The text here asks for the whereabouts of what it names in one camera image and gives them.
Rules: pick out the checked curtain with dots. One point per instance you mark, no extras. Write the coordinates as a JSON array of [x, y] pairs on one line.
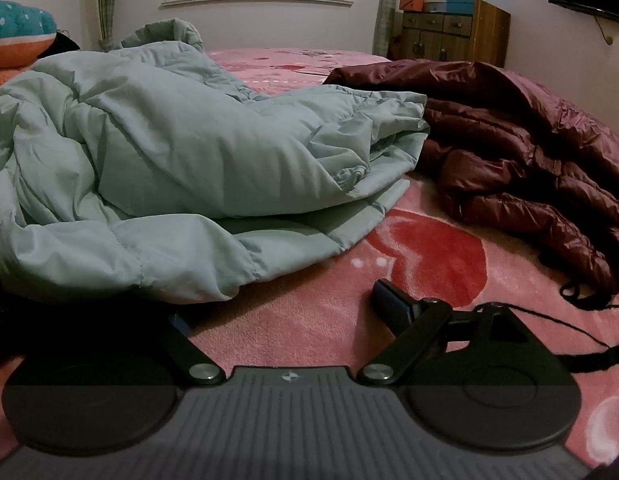
[[108, 5], [386, 15]]

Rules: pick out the wooden cabinet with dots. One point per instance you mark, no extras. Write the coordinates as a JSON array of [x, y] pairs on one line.
[[484, 35]]

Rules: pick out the black cloth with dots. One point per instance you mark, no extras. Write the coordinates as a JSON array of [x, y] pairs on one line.
[[62, 49]]

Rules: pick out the light green puffer jacket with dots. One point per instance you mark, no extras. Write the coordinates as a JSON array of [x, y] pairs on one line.
[[164, 135]]

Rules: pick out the maroon patterned blanket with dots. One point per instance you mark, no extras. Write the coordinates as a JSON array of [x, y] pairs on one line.
[[514, 135]]

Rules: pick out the blue box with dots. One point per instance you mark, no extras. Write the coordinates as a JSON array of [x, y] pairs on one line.
[[452, 6]]

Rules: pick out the pink printed blanket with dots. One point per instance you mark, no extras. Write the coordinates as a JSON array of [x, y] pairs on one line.
[[314, 320]]

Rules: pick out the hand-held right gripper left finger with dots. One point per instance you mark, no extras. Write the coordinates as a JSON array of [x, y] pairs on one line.
[[180, 321]]

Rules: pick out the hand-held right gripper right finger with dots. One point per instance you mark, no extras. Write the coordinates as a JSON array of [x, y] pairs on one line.
[[389, 306]]

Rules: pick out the orange box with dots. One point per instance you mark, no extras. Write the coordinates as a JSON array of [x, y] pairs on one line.
[[411, 4]]

